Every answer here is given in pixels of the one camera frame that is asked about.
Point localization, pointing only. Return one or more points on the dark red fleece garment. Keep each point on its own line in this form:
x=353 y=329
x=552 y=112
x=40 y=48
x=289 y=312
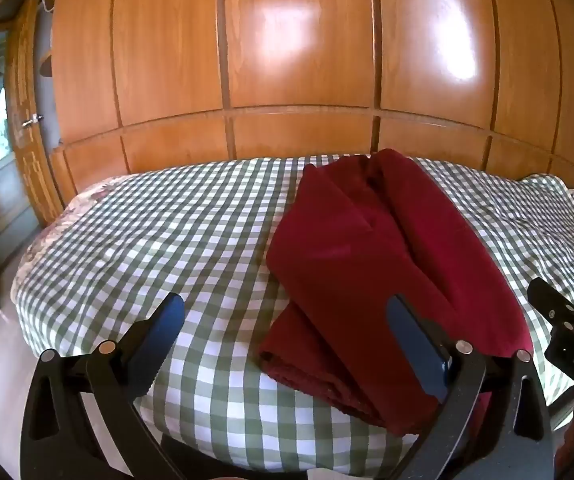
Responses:
x=357 y=260

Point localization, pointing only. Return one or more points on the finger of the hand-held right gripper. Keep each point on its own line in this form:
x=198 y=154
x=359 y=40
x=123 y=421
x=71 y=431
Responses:
x=547 y=300

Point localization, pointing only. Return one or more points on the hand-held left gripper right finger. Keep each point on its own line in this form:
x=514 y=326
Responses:
x=417 y=345

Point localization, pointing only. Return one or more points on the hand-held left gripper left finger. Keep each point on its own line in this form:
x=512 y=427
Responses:
x=164 y=330

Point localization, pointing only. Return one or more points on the green white checked blanket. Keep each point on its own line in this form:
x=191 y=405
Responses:
x=167 y=240

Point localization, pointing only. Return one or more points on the wooden wardrobe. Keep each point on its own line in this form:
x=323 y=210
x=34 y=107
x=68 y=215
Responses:
x=297 y=60

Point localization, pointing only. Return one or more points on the wooden door with glass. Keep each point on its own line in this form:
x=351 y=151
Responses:
x=24 y=110

